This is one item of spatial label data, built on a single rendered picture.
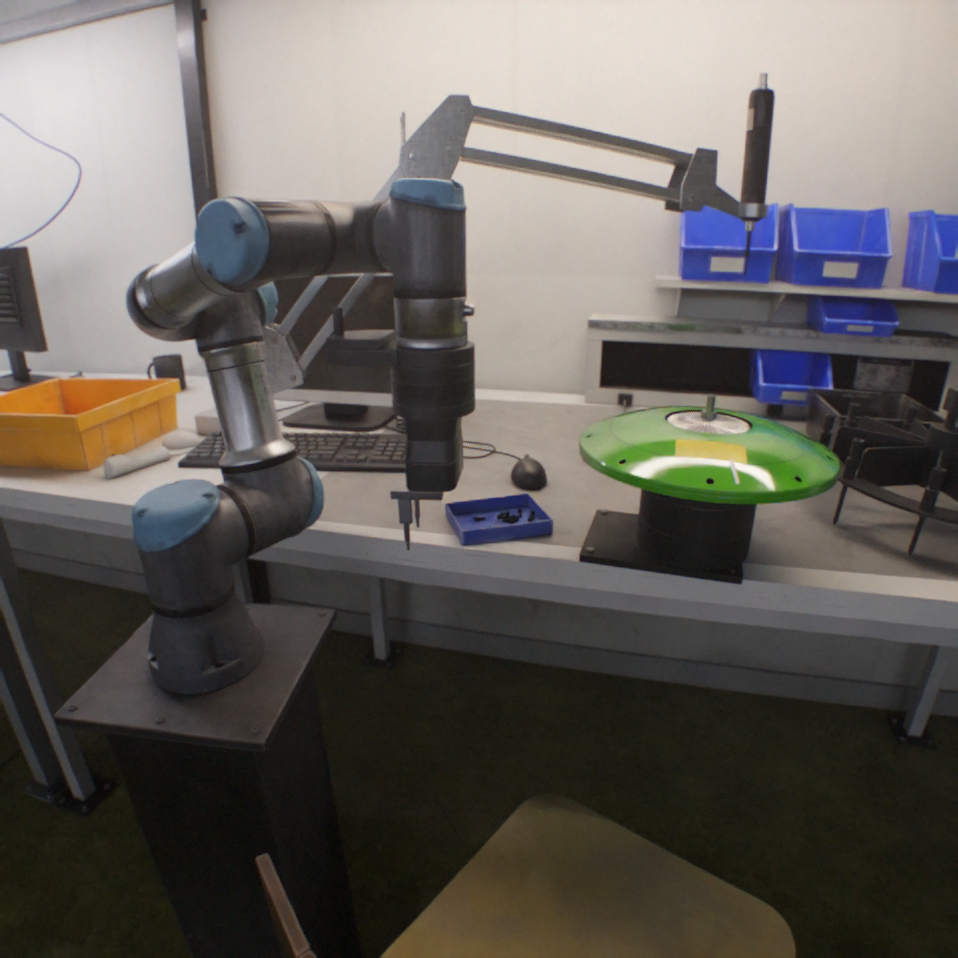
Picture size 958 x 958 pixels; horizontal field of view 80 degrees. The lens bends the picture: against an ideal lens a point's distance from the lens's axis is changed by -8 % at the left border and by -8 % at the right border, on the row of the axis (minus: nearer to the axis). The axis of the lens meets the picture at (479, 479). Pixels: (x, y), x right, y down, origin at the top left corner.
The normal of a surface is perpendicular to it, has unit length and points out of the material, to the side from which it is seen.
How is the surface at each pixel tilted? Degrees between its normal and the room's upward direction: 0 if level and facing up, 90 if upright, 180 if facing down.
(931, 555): 0
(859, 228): 90
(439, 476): 90
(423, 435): 101
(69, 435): 94
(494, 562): 90
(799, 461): 23
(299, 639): 0
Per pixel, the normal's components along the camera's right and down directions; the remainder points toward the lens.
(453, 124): 0.18, 0.36
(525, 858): 0.00, -0.93
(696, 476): -0.18, -0.71
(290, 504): 0.81, 0.00
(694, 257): -0.26, 0.50
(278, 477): 0.65, 0.11
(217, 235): -0.48, 0.29
